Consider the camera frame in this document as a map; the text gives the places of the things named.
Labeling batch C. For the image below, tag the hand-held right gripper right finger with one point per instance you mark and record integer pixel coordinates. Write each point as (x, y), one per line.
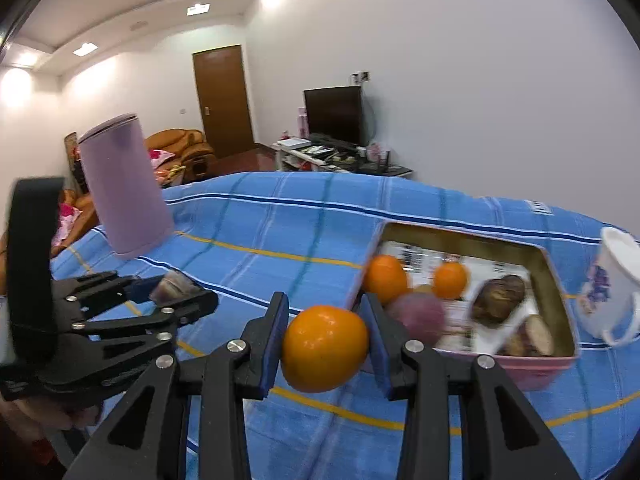
(377, 355)

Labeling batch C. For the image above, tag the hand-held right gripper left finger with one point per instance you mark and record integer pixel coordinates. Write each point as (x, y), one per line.
(274, 355)

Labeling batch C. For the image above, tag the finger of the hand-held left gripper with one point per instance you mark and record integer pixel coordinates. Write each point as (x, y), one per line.
(195, 305)
(145, 290)

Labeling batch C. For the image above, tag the cut purple yam piece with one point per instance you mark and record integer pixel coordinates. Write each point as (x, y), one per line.
(175, 286)
(535, 335)

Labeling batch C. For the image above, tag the small orange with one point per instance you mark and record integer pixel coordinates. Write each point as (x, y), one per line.
(325, 347)

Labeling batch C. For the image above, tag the large orange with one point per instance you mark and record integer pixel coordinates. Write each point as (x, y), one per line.
(385, 279)

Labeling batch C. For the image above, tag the brown longan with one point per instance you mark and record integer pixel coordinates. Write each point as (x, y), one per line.
(424, 289)

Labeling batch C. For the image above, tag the medium orange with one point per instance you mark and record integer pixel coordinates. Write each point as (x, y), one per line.
(450, 281)

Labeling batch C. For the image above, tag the pink tin box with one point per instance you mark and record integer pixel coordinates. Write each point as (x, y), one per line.
(500, 370)

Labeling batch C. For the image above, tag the dark brown taro root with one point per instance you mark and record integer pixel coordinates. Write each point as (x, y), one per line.
(490, 302)

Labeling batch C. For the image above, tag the person's left forearm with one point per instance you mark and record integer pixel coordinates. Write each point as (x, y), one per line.
(30, 455)

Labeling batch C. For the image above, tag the person's left hand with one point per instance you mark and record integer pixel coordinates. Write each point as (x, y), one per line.
(45, 412)

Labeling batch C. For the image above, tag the pink floral cushion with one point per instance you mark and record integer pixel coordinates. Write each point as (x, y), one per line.
(65, 220)
(159, 160)

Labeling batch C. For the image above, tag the orange leather sofa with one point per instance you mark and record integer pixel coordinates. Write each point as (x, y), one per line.
(87, 210)

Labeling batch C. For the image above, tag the purple electric kettle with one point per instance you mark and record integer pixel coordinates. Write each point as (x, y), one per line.
(125, 190)

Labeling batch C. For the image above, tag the rack with red items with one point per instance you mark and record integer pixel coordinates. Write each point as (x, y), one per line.
(75, 170)

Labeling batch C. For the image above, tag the blue checked blanket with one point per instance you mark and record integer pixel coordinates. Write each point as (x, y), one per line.
(280, 220)

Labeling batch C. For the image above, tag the orange leather armchair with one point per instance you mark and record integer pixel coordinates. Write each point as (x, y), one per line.
(185, 147)

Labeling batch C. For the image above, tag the white television stand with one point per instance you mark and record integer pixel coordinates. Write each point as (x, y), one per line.
(295, 157)

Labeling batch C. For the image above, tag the brown wooden door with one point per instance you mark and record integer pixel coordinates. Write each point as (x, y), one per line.
(222, 100)

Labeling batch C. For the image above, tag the square ceiling light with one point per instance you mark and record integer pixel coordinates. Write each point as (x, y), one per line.
(85, 49)

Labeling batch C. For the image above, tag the black television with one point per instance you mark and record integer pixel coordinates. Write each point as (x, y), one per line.
(332, 115)

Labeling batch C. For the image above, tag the white mug with purple print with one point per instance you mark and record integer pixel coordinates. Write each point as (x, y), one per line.
(610, 300)

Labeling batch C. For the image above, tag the wall power outlet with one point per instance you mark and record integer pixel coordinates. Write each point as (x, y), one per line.
(360, 78)

